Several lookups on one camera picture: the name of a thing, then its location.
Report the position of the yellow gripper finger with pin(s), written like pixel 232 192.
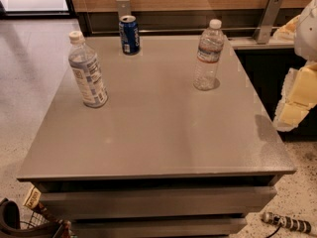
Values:
pixel 287 31
pixel 298 97

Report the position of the small grey wall bracket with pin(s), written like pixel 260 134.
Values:
pixel 123 7

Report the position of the labelled white-cap drink bottle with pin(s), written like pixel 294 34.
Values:
pixel 86 69

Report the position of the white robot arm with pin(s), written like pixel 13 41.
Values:
pixel 305 38

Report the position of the grey metal wall bracket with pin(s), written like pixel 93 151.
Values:
pixel 263 30

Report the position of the clear plastic water bottle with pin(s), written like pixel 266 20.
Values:
pixel 209 50

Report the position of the black white patterned handle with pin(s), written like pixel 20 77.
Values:
pixel 289 223

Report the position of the blue Pepsi soda can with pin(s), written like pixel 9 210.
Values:
pixel 129 34

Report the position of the wire basket with snacks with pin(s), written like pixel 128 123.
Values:
pixel 42 215

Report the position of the grey drawer cabinet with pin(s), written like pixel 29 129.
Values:
pixel 160 158

